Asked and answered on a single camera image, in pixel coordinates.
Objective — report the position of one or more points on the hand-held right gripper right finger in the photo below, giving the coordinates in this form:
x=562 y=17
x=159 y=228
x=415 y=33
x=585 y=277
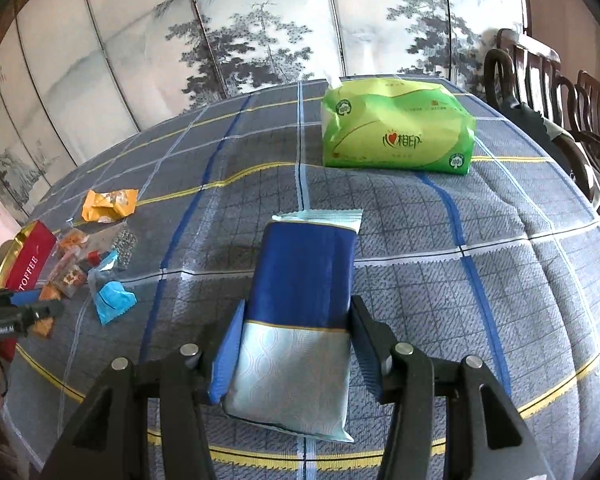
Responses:
x=366 y=347

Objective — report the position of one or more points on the clear packet with orange snack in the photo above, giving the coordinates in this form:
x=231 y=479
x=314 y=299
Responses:
x=75 y=240

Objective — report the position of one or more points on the dark wooden chair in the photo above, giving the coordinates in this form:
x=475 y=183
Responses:
x=522 y=67
x=592 y=125

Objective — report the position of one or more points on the painted folding screen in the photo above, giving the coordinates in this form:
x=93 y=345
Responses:
x=230 y=35

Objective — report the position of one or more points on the red and gold tin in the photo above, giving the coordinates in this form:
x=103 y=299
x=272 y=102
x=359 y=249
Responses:
x=30 y=257

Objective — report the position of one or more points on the light blue snack packet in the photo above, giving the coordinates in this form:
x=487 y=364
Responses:
x=111 y=302

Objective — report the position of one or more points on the clear packet with red piece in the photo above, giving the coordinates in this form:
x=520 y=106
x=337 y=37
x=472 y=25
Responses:
x=93 y=258

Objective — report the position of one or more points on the green tissue pack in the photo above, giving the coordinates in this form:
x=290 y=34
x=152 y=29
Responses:
x=395 y=130

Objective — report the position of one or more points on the small orange snack packet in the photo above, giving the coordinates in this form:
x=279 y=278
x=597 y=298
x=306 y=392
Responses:
x=44 y=327

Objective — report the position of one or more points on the dark blue snack packet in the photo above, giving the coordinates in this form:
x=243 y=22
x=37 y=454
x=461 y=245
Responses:
x=300 y=280

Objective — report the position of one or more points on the clear blue-edged snack packet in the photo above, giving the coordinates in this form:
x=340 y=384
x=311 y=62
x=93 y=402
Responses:
x=104 y=266

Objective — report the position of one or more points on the dark cloth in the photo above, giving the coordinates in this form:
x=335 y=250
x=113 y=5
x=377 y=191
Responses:
x=540 y=125

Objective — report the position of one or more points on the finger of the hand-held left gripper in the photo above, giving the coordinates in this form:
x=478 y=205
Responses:
x=42 y=312
x=26 y=296

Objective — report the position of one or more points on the plaid tablecloth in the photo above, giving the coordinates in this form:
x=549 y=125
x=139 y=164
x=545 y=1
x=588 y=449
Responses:
x=430 y=270

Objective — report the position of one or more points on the clear packet with grey beads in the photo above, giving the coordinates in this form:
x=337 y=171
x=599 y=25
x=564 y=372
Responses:
x=122 y=246

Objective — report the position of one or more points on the clear packet with brown snack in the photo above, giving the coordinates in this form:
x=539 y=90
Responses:
x=70 y=279

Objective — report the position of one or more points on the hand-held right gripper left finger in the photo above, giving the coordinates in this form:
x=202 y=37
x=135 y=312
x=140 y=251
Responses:
x=226 y=355

